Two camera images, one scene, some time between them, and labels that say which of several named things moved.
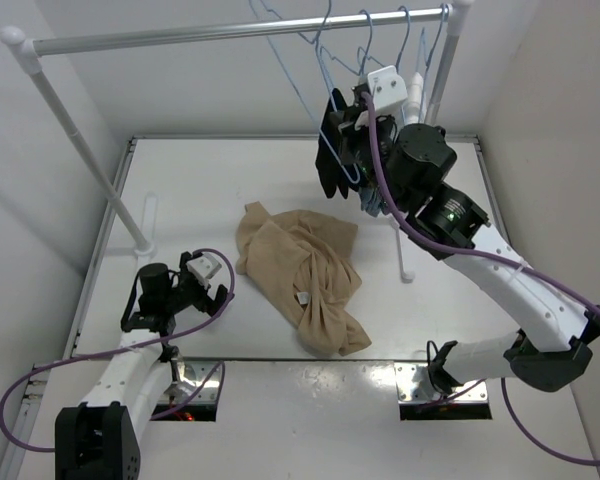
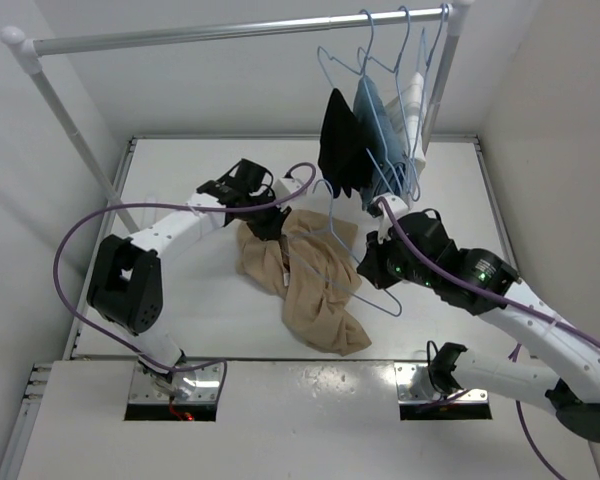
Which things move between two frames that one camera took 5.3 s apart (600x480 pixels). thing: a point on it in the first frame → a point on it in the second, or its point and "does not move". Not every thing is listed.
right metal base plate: (414, 386) does not move
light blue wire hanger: (334, 154) → (347, 248)
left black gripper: (204, 302) → (273, 228)
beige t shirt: (305, 259) does not move
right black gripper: (351, 123) → (370, 265)
